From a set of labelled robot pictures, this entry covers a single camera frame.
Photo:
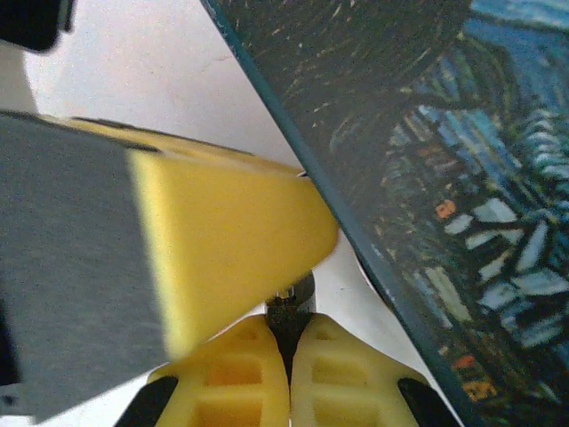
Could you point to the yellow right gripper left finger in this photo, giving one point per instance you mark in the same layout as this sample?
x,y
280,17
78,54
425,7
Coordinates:
x,y
240,391

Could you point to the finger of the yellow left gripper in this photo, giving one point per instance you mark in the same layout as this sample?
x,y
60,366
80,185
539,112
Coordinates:
x,y
200,149
200,249

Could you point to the starry night print tin box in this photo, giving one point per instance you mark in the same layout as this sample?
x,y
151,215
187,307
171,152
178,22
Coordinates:
x,y
444,178

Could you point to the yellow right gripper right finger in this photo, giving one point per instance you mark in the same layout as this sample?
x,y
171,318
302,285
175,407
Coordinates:
x,y
347,391

